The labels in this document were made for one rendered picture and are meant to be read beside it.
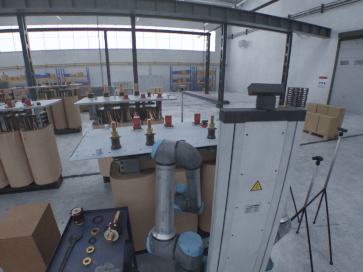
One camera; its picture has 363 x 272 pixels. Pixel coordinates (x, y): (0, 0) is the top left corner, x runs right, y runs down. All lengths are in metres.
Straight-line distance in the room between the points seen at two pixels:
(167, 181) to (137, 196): 0.73
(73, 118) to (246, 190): 6.71
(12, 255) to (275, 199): 1.73
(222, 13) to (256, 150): 10.41
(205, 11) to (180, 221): 9.78
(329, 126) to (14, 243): 7.40
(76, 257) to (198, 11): 10.19
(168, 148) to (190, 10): 9.58
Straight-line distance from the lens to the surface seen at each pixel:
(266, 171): 0.81
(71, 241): 1.48
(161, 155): 0.95
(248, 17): 11.77
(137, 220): 1.87
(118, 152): 1.39
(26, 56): 10.73
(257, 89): 0.70
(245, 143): 0.70
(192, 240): 1.19
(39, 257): 1.77
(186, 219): 2.00
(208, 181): 1.88
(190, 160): 0.94
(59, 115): 7.25
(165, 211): 1.09
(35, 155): 3.56
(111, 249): 1.36
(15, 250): 1.77
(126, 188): 1.64
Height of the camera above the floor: 1.90
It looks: 19 degrees down
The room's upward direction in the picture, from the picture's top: straight up
